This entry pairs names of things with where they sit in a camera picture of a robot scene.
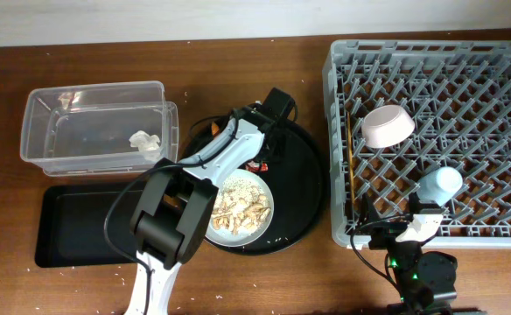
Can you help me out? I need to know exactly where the blue plastic cup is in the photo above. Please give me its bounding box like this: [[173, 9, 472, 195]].
[[416, 166, 463, 207]]

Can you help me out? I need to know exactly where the red snack wrapper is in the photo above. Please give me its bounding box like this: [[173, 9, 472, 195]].
[[245, 161, 269, 173]]

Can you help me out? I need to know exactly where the orange carrot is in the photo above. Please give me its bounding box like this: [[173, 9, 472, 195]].
[[211, 122, 220, 137]]

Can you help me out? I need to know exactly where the wooden chopstick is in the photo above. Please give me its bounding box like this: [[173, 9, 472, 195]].
[[346, 113, 355, 210]]

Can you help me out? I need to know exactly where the grey plate with leftovers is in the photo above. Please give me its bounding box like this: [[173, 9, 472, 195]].
[[206, 169, 274, 248]]

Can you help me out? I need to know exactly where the pink white bowl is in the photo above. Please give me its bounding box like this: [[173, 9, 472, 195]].
[[361, 105, 416, 149]]

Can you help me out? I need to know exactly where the white tissue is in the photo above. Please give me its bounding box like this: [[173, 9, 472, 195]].
[[129, 130, 161, 162]]

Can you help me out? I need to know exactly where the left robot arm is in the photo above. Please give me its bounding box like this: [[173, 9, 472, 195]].
[[126, 108, 289, 314]]

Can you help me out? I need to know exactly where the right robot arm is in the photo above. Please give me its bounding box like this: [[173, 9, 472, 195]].
[[353, 192, 458, 314]]

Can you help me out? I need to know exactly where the grey dishwasher rack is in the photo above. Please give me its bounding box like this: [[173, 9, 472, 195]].
[[322, 40, 511, 249]]

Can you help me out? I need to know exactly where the round black serving tray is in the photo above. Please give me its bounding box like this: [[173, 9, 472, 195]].
[[180, 110, 330, 256]]

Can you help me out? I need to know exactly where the clear plastic bin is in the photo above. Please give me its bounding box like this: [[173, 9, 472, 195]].
[[20, 80, 179, 177]]

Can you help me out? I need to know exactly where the black rectangular tray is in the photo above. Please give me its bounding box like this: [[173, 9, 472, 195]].
[[34, 183, 130, 268]]

